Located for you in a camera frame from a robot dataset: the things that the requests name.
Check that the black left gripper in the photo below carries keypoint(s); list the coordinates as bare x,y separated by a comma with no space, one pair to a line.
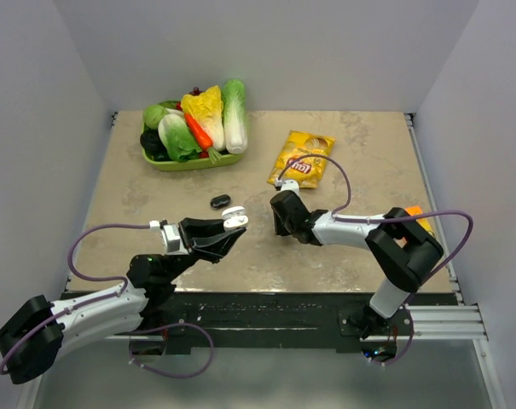
205,239

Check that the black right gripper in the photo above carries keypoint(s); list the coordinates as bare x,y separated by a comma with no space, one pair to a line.
279,229

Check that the white earbud charging case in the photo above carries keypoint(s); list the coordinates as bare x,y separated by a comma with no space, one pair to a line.
234,217

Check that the black earbud charging case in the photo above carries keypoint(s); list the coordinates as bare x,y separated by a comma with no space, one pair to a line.
220,201

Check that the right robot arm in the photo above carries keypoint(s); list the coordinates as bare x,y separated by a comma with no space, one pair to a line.
404,250

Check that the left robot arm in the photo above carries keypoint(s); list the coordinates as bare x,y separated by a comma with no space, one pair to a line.
42,331

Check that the yellow chips bag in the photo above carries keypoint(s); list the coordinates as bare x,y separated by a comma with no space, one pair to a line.
301,159

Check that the green vegetable basket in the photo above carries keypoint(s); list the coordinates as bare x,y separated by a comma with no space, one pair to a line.
194,164

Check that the orange toy carrot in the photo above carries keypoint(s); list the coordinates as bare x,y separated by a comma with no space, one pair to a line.
202,138

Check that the green white napa cabbage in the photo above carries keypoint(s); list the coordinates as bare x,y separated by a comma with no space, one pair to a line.
234,116

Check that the green leafy bok choy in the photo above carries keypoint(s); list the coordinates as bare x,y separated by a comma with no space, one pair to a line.
177,139

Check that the black toy vegetable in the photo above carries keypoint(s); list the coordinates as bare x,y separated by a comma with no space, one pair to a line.
153,146

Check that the yellow white cabbage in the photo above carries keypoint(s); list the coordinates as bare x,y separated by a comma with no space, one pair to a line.
207,109

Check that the round green cabbage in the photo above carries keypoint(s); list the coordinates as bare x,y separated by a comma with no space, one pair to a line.
152,115

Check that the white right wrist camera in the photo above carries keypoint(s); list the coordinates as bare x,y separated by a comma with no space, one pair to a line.
287,185

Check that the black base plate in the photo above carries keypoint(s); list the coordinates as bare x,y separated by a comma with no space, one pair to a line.
276,321

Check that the aluminium frame rail right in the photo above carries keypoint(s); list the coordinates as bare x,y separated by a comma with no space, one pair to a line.
434,321

